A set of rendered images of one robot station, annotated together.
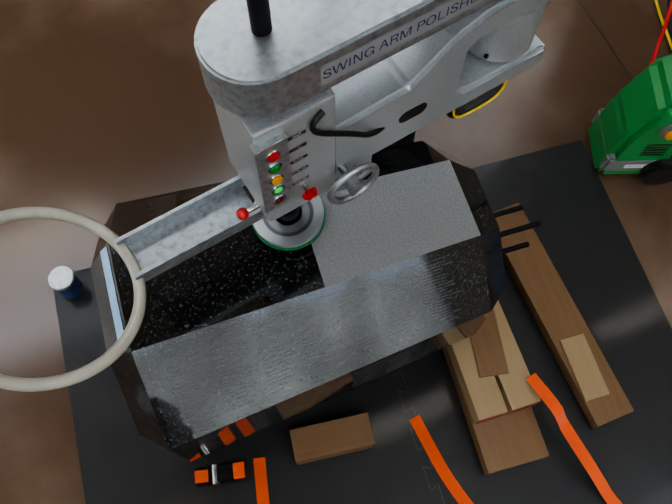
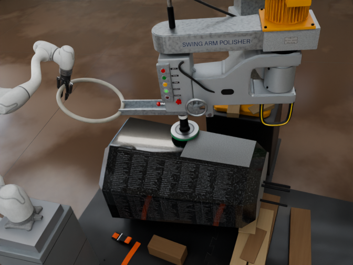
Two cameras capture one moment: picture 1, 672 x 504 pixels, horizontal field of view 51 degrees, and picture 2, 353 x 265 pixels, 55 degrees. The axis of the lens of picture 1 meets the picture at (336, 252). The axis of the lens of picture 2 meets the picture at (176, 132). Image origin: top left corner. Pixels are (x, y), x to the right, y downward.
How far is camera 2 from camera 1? 133 cm
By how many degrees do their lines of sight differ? 36
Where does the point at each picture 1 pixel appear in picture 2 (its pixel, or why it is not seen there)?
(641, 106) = not seen: outside the picture
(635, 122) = not seen: outside the picture
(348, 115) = (199, 77)
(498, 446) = not seen: outside the picture
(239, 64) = (159, 31)
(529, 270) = (297, 237)
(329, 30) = (189, 31)
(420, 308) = (212, 186)
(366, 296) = (193, 169)
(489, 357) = (249, 252)
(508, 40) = (273, 80)
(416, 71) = (227, 71)
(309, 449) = (155, 245)
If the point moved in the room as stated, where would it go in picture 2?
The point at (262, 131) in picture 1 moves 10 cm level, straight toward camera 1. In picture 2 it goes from (161, 59) to (153, 67)
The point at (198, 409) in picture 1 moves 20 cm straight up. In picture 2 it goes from (117, 180) to (112, 162)
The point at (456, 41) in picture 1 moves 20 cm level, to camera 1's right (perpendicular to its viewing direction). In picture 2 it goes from (242, 63) to (273, 71)
